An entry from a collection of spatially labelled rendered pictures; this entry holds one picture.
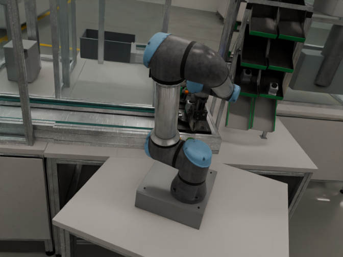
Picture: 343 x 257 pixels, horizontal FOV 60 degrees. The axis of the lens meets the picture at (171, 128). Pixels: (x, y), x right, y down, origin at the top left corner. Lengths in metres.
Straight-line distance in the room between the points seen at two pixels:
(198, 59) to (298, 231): 2.13
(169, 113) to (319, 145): 2.02
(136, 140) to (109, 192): 0.36
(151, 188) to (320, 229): 1.92
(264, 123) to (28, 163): 1.31
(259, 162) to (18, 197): 1.36
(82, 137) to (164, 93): 0.74
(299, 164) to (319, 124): 0.91
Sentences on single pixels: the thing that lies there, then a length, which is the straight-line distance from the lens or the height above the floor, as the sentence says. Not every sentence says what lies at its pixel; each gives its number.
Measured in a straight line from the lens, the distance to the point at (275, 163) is 1.78.
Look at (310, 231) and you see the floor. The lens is 2.82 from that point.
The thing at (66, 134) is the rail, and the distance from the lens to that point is 1.60.
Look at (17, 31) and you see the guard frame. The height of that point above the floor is 1.43.
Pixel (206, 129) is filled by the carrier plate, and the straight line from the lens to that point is 1.68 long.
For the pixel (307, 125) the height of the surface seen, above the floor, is 0.74.
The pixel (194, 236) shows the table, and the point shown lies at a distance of 1.24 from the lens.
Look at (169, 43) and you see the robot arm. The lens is 0.89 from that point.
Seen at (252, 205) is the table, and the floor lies 0.86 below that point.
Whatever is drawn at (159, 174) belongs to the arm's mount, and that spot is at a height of 0.96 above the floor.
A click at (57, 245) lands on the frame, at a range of 2.12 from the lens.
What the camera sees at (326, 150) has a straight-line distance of 2.93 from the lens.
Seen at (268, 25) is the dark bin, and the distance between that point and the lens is 1.65.
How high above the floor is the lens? 1.80
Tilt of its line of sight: 31 degrees down
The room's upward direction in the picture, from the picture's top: 10 degrees clockwise
